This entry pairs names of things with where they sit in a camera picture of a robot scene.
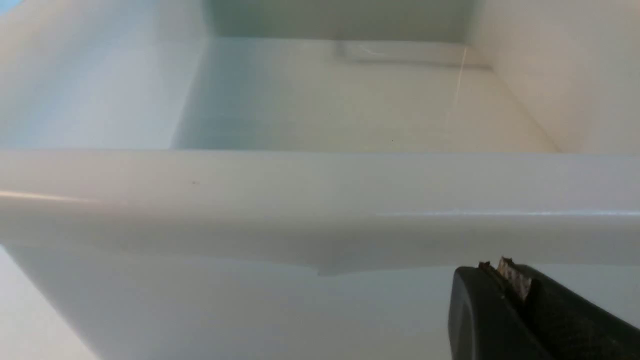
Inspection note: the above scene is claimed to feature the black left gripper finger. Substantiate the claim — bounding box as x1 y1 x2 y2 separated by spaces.
448 260 640 360

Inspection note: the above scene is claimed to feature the large white plastic tub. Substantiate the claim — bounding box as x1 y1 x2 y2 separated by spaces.
1 0 639 360

